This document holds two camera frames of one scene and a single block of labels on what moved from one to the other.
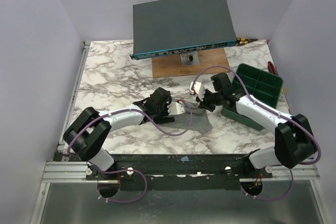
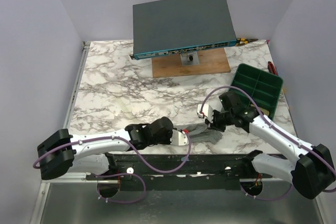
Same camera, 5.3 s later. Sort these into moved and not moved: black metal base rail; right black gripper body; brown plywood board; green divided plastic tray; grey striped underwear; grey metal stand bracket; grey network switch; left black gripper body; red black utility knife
Moved: left black gripper body; grey striped underwear; right black gripper body
Not moved: brown plywood board; red black utility knife; black metal base rail; grey network switch; green divided plastic tray; grey metal stand bracket
